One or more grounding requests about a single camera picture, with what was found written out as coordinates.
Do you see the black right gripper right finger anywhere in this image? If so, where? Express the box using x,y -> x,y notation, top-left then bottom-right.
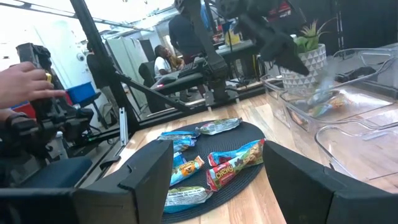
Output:
262,140 -> 398,224

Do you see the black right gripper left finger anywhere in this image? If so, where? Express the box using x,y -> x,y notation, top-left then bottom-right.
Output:
0,139 -> 174,224

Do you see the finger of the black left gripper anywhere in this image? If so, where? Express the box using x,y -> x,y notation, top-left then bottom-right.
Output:
270,30 -> 311,77
238,17 -> 279,62

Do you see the green orange granola bar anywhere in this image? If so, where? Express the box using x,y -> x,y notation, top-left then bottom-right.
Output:
326,93 -> 354,110
306,91 -> 335,119

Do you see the orange peanut butter granola bar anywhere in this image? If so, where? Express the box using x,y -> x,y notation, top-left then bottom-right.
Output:
170,155 -> 205,187

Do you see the red Chewy granola bar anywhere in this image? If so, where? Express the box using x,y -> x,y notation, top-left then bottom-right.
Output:
205,149 -> 265,192

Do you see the blue and red granola bar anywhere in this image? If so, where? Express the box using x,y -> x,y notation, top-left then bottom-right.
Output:
207,139 -> 266,167

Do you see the orange snack bar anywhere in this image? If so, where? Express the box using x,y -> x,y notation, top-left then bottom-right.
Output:
195,117 -> 243,136

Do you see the person's forearm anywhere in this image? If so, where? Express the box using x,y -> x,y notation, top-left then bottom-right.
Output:
0,107 -> 18,124

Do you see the potted plant triangle-pattern pot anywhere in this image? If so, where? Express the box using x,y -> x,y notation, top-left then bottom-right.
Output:
279,18 -> 338,91

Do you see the blue seat cushion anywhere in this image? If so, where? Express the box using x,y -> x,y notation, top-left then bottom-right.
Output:
18,155 -> 93,189

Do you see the silver aluminium extrusion piece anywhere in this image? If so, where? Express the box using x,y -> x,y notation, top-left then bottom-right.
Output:
119,107 -> 129,147

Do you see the person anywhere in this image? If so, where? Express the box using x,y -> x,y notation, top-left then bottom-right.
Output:
85,42 -> 109,90
167,14 -> 205,65
154,44 -> 184,77

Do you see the grey bag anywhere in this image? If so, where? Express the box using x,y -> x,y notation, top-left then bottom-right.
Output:
101,102 -> 121,125

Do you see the black desk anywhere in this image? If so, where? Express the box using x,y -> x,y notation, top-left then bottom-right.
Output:
150,40 -> 265,97

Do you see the round dark woven placemat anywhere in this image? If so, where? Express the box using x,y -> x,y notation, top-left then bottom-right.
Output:
157,119 -> 267,224

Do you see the blue storage bin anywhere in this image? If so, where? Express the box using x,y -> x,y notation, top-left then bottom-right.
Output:
67,81 -> 97,105

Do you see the black office chair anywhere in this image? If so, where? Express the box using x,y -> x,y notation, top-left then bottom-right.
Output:
138,60 -> 159,88

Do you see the red storage bin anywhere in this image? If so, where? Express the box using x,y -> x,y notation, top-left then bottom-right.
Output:
11,99 -> 41,119

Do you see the person's hand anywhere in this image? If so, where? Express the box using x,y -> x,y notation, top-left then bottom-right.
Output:
0,61 -> 67,110

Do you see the black aluminium rig frame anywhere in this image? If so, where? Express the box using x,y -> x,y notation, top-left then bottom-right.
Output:
68,0 -> 193,133

